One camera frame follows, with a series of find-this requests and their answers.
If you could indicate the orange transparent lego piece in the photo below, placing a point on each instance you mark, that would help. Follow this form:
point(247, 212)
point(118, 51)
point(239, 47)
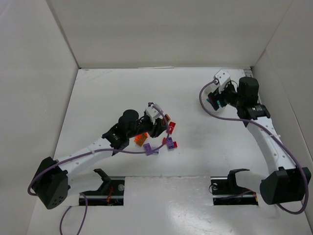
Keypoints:
point(136, 138)

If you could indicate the brown lego brick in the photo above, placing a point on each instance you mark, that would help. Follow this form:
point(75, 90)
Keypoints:
point(141, 140)

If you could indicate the purple lego brick on red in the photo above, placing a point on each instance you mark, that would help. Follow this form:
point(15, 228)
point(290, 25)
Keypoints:
point(171, 145)

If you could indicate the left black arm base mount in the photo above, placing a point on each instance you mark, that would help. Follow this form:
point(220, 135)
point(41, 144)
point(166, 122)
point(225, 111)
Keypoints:
point(109, 193)

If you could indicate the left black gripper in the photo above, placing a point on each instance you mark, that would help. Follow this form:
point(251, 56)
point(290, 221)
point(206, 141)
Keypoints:
point(159, 127)

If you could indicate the aluminium rail on right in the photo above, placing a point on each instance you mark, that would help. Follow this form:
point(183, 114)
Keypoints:
point(261, 126)

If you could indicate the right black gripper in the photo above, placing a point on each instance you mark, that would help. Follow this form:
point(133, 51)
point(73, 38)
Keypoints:
point(217, 98)

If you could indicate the large red lego brick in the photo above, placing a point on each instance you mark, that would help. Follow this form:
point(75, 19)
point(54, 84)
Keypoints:
point(171, 127)

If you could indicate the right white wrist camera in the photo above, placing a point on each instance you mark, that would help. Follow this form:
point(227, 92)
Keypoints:
point(223, 77)

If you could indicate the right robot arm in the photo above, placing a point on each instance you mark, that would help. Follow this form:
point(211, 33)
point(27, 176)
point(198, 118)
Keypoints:
point(287, 180)

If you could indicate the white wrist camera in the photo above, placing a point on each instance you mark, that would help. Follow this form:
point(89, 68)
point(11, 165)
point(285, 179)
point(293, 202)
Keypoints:
point(153, 111)
point(223, 77)

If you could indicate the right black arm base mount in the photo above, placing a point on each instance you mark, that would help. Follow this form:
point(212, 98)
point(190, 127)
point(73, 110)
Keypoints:
point(226, 192)

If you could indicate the white round divided container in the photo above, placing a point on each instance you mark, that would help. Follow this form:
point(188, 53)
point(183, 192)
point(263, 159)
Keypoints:
point(205, 94)

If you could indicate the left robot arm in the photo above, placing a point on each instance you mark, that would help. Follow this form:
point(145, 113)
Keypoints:
point(55, 180)

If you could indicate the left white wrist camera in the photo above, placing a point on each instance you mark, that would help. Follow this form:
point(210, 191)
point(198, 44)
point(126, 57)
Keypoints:
point(153, 111)

